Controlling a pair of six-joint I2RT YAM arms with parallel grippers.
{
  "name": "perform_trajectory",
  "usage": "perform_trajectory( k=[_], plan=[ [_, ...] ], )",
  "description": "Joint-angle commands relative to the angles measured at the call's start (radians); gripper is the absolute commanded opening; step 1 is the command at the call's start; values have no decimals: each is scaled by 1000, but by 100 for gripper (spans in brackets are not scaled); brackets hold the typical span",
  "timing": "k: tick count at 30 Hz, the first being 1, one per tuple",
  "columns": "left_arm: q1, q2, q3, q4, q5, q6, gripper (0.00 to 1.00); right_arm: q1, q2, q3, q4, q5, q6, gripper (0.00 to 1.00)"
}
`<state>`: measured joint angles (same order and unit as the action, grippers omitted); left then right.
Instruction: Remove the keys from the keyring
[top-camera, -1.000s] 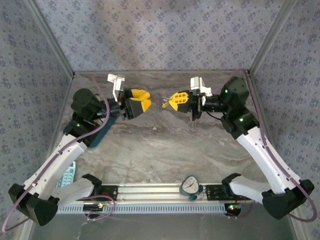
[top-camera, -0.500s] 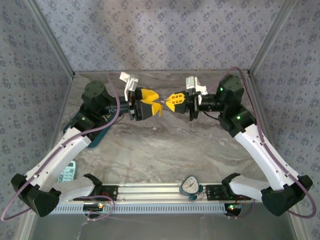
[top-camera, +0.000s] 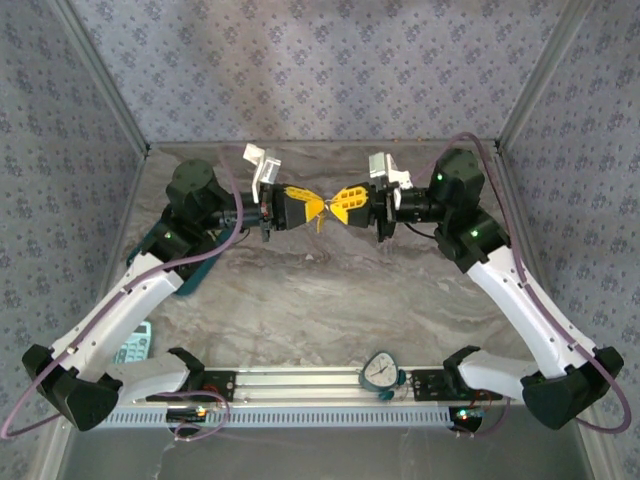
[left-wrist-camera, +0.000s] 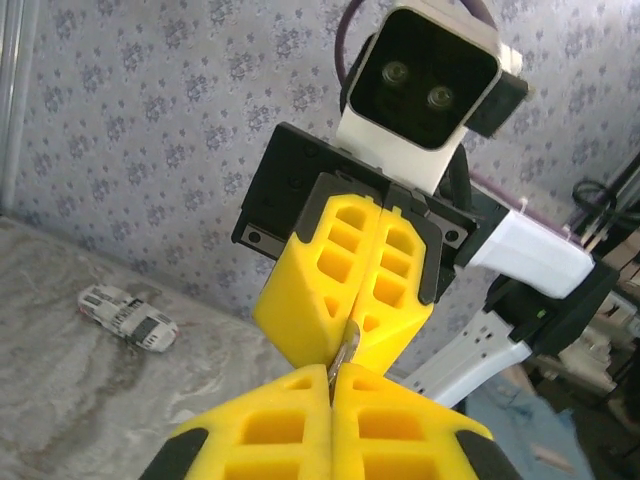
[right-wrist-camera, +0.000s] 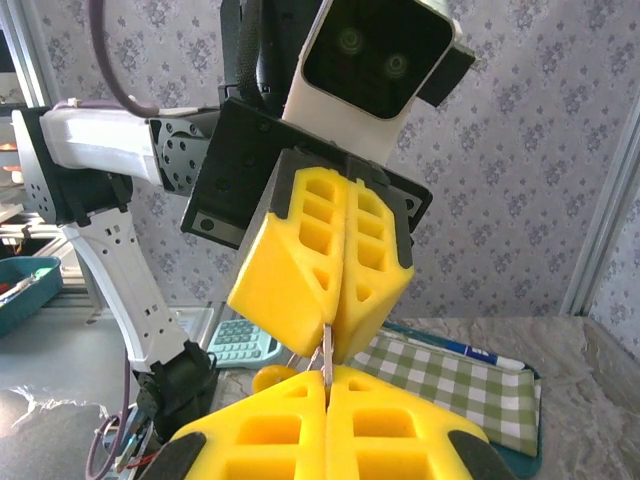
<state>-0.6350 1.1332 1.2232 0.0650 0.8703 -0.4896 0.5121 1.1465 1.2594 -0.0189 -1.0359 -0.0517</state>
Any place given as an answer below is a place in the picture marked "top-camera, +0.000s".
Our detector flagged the teal alarm clock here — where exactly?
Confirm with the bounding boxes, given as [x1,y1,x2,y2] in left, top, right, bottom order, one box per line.
[357,349,407,403]

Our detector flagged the aluminium table edge rail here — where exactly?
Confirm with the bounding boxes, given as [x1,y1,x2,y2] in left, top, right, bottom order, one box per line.
[492,148,571,351]
[107,148,151,289]

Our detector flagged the light blue calculator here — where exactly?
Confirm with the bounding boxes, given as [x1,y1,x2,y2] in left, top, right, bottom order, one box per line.
[112,321,153,365]

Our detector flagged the grey slotted cable duct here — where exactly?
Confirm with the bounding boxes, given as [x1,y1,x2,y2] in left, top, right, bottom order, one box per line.
[72,402,454,431]

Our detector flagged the aluminium frame post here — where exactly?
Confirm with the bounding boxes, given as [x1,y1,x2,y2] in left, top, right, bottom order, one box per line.
[497,0,596,151]
[49,0,151,156]

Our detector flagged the teal checkered pencil case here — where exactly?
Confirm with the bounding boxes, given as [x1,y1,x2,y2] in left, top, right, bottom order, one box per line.
[124,219,224,297]

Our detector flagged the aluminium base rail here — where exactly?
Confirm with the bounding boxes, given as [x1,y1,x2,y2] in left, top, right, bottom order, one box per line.
[202,366,451,404]

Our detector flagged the small electronics board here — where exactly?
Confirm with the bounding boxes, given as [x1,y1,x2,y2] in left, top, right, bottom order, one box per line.
[448,405,487,432]
[166,405,225,425]

